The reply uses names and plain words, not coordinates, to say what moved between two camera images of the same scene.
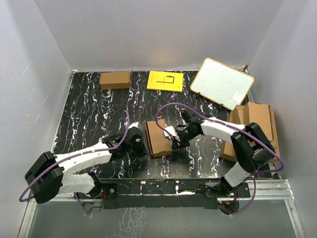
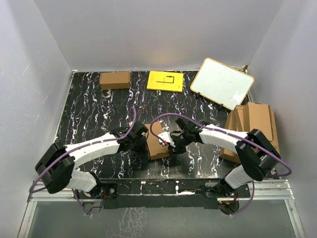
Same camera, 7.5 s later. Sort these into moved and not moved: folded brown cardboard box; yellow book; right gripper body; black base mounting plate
Moved: right gripper body
Not moved: black base mounting plate; yellow book; folded brown cardboard box
